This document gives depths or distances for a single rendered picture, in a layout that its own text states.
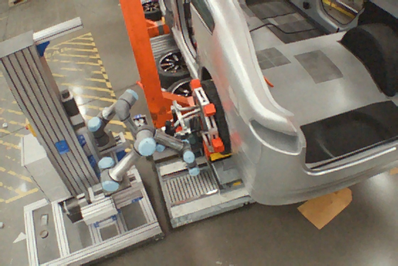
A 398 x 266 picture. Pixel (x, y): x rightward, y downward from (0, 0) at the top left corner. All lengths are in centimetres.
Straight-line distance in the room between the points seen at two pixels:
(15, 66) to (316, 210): 278
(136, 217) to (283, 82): 177
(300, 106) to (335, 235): 122
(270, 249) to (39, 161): 205
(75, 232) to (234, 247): 147
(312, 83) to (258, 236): 144
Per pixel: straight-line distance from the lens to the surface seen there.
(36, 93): 233
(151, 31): 505
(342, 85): 318
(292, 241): 322
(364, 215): 349
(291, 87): 300
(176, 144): 254
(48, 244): 345
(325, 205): 345
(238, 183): 334
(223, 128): 267
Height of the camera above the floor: 284
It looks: 44 degrees down
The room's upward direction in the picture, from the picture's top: 9 degrees counter-clockwise
